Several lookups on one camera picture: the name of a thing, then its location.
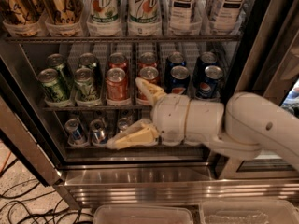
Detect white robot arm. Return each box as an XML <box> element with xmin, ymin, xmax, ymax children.
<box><xmin>107</xmin><ymin>77</ymin><xmax>299</xmax><ymax>170</ymax></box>

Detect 7up can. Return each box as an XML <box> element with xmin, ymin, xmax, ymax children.
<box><xmin>88</xmin><ymin>0</ymin><xmax>120</xmax><ymax>24</ymax></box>
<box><xmin>128</xmin><ymin>0</ymin><xmax>158</xmax><ymax>24</ymax></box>

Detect black floor cables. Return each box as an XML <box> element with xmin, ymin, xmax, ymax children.
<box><xmin>0</xmin><ymin>158</ymin><xmax>94</xmax><ymax>224</ymax></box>

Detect clear plastic bin left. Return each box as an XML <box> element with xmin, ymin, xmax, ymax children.
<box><xmin>93</xmin><ymin>205</ymin><xmax>193</xmax><ymax>224</ymax></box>

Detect orange lacroix can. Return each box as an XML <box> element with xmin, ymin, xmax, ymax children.
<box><xmin>43</xmin><ymin>0</ymin><xmax>83</xmax><ymax>25</ymax></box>
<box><xmin>0</xmin><ymin>0</ymin><xmax>40</xmax><ymax>25</ymax></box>

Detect middle wire fridge shelf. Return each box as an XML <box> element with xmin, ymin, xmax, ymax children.
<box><xmin>43</xmin><ymin>105</ymin><xmax>152</xmax><ymax>111</ymax></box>

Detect green can back left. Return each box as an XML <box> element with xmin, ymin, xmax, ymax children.
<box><xmin>46</xmin><ymin>53</ymin><xmax>73</xmax><ymax>89</ymax></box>

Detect steel fridge base sill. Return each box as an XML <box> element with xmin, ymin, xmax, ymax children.
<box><xmin>53</xmin><ymin>166</ymin><xmax>299</xmax><ymax>209</ymax></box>

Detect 7UP can left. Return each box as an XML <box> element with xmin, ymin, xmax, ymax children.
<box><xmin>88</xmin><ymin>0</ymin><xmax>120</xmax><ymax>24</ymax></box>

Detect steel fridge door left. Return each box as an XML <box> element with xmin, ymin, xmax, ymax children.
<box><xmin>0</xmin><ymin>58</ymin><xmax>65</xmax><ymax>186</ymax></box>

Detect green can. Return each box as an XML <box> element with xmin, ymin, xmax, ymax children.
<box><xmin>74</xmin><ymin>68</ymin><xmax>99</xmax><ymax>102</ymax></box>
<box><xmin>46</xmin><ymin>53</ymin><xmax>73</xmax><ymax>89</ymax></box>
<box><xmin>38</xmin><ymin>68</ymin><xmax>69</xmax><ymax>103</ymax></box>
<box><xmin>78</xmin><ymin>53</ymin><xmax>102</xmax><ymax>82</ymax></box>

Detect top wire fridge shelf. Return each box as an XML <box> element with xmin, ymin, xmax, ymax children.
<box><xmin>3</xmin><ymin>35</ymin><xmax>242</xmax><ymax>44</ymax></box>

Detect white Teas Tea bottle left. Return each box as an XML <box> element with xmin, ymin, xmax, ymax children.
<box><xmin>169</xmin><ymin>0</ymin><xmax>197</xmax><ymax>30</ymax></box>

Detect white teas tea bottle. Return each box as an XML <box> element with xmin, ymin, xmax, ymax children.
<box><xmin>169</xmin><ymin>0</ymin><xmax>197</xmax><ymax>30</ymax></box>
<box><xmin>206</xmin><ymin>0</ymin><xmax>245</xmax><ymax>35</ymax></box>

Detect orange soda can front right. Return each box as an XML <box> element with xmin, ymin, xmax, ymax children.
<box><xmin>136</xmin><ymin>66</ymin><xmax>161</xmax><ymax>102</ymax></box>

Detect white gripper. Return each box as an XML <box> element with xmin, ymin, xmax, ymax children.
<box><xmin>106</xmin><ymin>77</ymin><xmax>190</xmax><ymax>150</ymax></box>

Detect blue Pepsi can front right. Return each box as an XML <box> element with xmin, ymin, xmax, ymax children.
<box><xmin>196</xmin><ymin>65</ymin><xmax>223</xmax><ymax>99</ymax></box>

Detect white Teas Tea bottle right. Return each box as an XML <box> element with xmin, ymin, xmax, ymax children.
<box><xmin>206</xmin><ymin>0</ymin><xmax>245</xmax><ymax>35</ymax></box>

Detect wire fridge shelf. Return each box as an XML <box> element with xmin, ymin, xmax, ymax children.
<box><xmin>43</xmin><ymin>105</ymin><xmax>152</xmax><ymax>111</ymax></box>
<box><xmin>3</xmin><ymin>35</ymin><xmax>242</xmax><ymax>44</ymax></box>

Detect blue Pepsi can back right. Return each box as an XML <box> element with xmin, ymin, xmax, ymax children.
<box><xmin>192</xmin><ymin>51</ymin><xmax>218</xmax><ymax>86</ymax></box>

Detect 7UP can right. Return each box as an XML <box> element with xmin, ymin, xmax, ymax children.
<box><xmin>128</xmin><ymin>0</ymin><xmax>158</xmax><ymax>24</ymax></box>

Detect orange soda can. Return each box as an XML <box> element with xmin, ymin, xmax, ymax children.
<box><xmin>108</xmin><ymin>52</ymin><xmax>129</xmax><ymax>72</ymax></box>
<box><xmin>106</xmin><ymin>68</ymin><xmax>128</xmax><ymax>101</ymax></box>
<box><xmin>137</xmin><ymin>52</ymin><xmax>158</xmax><ymax>68</ymax></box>
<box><xmin>136</xmin><ymin>66</ymin><xmax>161</xmax><ymax>102</ymax></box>

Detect green can front left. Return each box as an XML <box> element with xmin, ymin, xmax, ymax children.
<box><xmin>38</xmin><ymin>68</ymin><xmax>69</xmax><ymax>103</ymax></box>

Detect silver blue can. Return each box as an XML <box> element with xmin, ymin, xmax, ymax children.
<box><xmin>90</xmin><ymin>119</ymin><xmax>108</xmax><ymax>146</ymax></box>
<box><xmin>64</xmin><ymin>119</ymin><xmax>87</xmax><ymax>145</ymax></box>

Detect blue pepsi can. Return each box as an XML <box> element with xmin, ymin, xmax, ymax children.
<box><xmin>196</xmin><ymin>65</ymin><xmax>223</xmax><ymax>99</ymax></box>
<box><xmin>164</xmin><ymin>51</ymin><xmax>186</xmax><ymax>82</ymax></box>
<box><xmin>192</xmin><ymin>51</ymin><xmax>218</xmax><ymax>86</ymax></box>
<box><xmin>166</xmin><ymin>65</ymin><xmax>190</xmax><ymax>95</ymax></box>

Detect blue Pepsi can back left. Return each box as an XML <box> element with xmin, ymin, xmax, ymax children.
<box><xmin>164</xmin><ymin>51</ymin><xmax>186</xmax><ymax>82</ymax></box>

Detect silver blue can bottom left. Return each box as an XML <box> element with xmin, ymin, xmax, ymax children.
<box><xmin>64</xmin><ymin>119</ymin><xmax>87</xmax><ymax>145</ymax></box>

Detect clear plastic bin right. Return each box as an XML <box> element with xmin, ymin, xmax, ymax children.
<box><xmin>200</xmin><ymin>199</ymin><xmax>299</xmax><ymax>224</ymax></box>

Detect clear plastic bin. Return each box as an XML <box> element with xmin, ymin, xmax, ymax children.
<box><xmin>200</xmin><ymin>199</ymin><xmax>299</xmax><ymax>224</ymax></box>
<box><xmin>93</xmin><ymin>205</ymin><xmax>193</xmax><ymax>224</ymax></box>

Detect orange soda can back left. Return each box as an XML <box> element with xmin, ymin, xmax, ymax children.
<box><xmin>108</xmin><ymin>52</ymin><xmax>129</xmax><ymax>72</ymax></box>

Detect glass fridge door right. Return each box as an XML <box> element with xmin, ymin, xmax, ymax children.
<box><xmin>214</xmin><ymin>0</ymin><xmax>299</xmax><ymax>181</ymax></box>

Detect orange soda can front left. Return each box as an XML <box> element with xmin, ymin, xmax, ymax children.
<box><xmin>106</xmin><ymin>68</ymin><xmax>128</xmax><ymax>101</ymax></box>

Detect orange soda can back right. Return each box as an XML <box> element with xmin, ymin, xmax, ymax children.
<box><xmin>137</xmin><ymin>52</ymin><xmax>158</xmax><ymax>68</ymax></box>

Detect blue Pepsi can front left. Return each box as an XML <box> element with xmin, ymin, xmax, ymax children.
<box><xmin>166</xmin><ymin>65</ymin><xmax>190</xmax><ymax>95</ymax></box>

